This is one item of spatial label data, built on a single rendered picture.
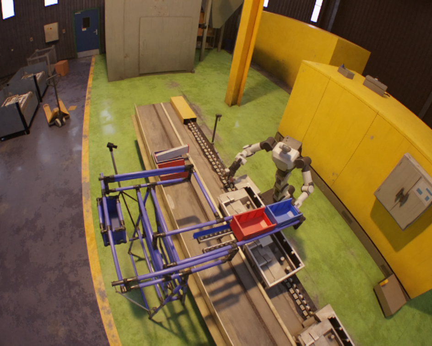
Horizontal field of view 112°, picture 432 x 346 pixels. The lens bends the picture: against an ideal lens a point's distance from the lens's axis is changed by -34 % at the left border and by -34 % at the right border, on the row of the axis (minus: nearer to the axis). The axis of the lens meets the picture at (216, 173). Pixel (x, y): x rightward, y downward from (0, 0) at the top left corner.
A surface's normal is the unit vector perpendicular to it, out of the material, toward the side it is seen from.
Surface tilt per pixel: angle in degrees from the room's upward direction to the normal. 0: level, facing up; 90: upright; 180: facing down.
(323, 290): 0
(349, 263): 0
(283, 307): 0
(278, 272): 10
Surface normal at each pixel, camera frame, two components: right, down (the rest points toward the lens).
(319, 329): 0.00, -0.65
